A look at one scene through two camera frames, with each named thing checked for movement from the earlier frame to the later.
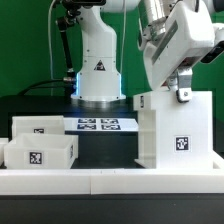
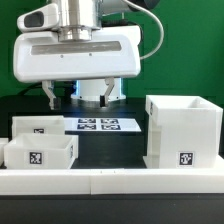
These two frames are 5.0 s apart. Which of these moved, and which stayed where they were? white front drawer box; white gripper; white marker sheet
Moved: white gripper
Stayed: white marker sheet; white front drawer box
